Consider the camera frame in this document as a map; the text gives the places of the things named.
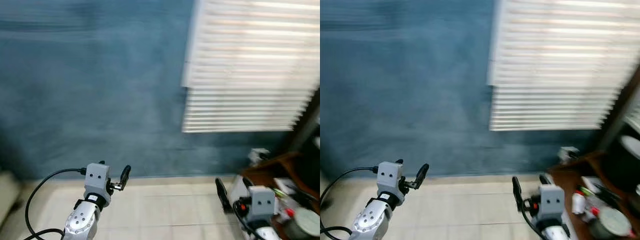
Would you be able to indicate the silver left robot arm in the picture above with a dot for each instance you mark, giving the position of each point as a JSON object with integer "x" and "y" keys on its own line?
{"x": 372, "y": 222}
{"x": 81, "y": 222}

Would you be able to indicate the brown wooden desk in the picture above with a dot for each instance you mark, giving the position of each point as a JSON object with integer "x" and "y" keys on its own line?
{"x": 567, "y": 177}
{"x": 282, "y": 167}

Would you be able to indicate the small white red-capped bottle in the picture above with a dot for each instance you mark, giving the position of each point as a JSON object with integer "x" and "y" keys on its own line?
{"x": 288, "y": 212}
{"x": 578, "y": 204}

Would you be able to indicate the white window blinds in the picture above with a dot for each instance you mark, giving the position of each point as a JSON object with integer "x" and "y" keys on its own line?
{"x": 250, "y": 60}
{"x": 555, "y": 60}

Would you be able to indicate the white wall socket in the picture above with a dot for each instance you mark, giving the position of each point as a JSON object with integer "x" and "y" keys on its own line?
{"x": 259, "y": 156}
{"x": 569, "y": 155}

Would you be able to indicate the dark wooden frame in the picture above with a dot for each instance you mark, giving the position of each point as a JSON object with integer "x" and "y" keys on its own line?
{"x": 307, "y": 125}
{"x": 615, "y": 115}

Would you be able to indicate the round grey tin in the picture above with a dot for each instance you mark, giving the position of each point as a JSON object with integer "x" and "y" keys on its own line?
{"x": 302, "y": 225}
{"x": 610, "y": 223}

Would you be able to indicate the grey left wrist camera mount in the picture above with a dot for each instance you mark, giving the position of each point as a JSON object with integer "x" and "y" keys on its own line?
{"x": 97, "y": 180}
{"x": 389, "y": 178}

